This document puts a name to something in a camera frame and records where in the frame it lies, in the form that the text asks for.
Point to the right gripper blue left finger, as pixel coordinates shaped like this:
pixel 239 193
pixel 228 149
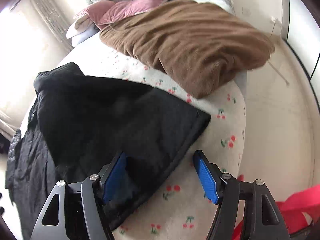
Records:
pixel 110 177

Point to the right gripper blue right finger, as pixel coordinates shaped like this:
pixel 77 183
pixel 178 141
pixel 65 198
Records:
pixel 209 176

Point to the large black coat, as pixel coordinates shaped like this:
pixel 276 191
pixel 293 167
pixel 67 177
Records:
pixel 77 125

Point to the cherry print bed sheet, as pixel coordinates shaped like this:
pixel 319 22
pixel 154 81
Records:
pixel 184 207

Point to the black quilted puffer jacket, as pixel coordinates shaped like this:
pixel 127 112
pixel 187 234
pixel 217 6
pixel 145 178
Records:
pixel 14 147

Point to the brown fleece garment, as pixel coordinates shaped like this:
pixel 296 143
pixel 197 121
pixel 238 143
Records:
pixel 199 45

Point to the light blue folded blanket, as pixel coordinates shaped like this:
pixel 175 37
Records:
pixel 78 36

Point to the pink velvet pillow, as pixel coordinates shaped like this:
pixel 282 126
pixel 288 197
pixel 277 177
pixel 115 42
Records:
pixel 105 12

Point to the grey patterned curtain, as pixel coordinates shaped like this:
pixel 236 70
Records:
pixel 55 20

